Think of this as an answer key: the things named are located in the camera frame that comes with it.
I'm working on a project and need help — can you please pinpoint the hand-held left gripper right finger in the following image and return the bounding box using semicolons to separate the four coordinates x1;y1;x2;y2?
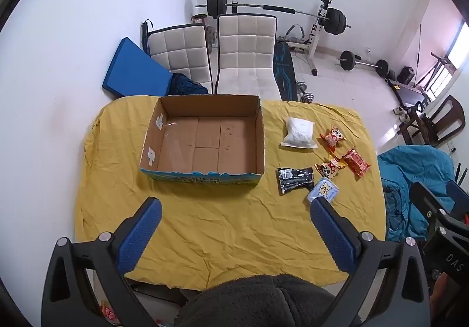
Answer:
310;197;431;327

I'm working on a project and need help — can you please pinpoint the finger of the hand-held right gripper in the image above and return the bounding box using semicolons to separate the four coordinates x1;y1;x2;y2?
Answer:
446;179;469;211
408;182;456;227

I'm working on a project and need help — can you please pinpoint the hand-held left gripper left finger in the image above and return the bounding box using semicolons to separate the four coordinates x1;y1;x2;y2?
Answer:
41;197;164;327

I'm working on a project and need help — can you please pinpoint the light blue tissue pack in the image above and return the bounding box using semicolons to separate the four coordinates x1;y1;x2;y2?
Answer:
307;177;339;205

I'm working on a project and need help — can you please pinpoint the gold panda snack packet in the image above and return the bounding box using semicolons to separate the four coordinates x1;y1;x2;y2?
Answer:
314;157;347;178

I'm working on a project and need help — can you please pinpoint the black packet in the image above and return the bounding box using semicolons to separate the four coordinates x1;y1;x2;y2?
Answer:
276;166;315;196

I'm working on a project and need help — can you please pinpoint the red snack packet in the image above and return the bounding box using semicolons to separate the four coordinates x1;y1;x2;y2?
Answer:
341;147;371;178

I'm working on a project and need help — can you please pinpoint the orange panda snack packet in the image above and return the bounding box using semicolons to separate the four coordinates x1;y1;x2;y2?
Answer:
320;125;347;152

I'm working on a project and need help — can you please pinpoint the white soft packet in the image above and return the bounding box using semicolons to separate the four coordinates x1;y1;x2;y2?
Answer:
280;117;319;149

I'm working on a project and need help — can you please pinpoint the cardboard box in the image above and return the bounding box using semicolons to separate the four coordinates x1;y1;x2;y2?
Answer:
139;94;266;186

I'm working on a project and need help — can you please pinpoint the teal blanket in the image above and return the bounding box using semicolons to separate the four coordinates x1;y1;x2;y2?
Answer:
377;145;457;243

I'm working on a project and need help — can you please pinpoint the dark wooden chair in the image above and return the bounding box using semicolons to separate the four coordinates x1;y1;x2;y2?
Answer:
397;94;467;147

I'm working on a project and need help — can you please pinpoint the red wrapper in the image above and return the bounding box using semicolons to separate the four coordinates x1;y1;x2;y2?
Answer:
100;301;120;326

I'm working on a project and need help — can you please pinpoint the yellow tablecloth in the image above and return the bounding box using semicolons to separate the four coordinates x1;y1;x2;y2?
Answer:
74;94;387;292

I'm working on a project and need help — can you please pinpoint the person's dark fleece clothing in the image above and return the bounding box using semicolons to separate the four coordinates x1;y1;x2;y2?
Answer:
172;274;339;327

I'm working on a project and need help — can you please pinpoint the tripod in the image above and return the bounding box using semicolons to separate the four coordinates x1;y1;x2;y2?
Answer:
415;52;456;89

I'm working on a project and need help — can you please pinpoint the black speaker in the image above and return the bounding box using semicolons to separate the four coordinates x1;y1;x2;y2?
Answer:
397;65;416;86

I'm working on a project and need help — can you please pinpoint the chrome dumbbell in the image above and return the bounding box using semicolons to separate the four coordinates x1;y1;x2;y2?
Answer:
295;81;316;104

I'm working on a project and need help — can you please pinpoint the short barbell with black plates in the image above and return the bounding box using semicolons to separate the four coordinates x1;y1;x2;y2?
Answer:
336;50;390;79

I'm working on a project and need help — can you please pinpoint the dark blue knitted cloth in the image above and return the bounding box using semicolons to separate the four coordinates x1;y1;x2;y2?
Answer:
168;72;209;96

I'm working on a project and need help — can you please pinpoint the blue foam mat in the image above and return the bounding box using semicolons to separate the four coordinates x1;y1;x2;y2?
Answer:
101;37;174;99

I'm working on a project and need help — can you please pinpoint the black and blue bench pad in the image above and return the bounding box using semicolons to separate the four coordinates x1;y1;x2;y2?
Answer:
273;40;299;101

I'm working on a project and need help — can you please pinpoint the white quilted chair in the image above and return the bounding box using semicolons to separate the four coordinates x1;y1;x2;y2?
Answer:
213;14;281;100
148;24;213;94

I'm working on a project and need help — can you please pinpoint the black folded stand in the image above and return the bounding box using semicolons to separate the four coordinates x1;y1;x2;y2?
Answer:
141;19;154;55

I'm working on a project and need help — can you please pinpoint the white weight rack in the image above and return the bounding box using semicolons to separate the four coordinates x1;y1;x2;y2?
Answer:
230;0;339;75

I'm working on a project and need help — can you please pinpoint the long barbell with black plates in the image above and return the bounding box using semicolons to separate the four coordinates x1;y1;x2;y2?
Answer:
195;0;351;35

